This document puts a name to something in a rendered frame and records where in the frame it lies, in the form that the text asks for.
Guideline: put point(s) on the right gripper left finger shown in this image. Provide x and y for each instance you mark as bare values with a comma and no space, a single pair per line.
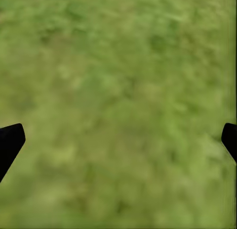
12,139

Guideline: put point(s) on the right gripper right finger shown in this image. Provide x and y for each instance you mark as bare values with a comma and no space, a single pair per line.
229,139

